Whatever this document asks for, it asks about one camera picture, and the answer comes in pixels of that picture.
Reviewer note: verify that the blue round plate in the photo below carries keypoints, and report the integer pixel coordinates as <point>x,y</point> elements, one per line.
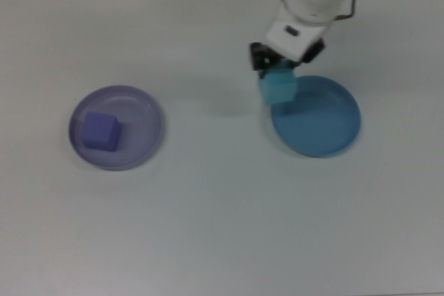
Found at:
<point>319,126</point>

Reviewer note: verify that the purple foam cube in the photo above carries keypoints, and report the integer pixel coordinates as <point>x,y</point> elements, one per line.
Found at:
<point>100,131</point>

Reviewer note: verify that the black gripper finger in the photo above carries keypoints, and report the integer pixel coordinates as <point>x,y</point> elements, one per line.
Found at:
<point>258,55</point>
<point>316,50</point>

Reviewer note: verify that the lilac round plate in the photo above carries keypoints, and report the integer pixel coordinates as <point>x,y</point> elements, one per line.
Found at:
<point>142,129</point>

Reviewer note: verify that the cyan foam cube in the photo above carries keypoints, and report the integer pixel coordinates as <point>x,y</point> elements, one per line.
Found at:
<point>279,86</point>

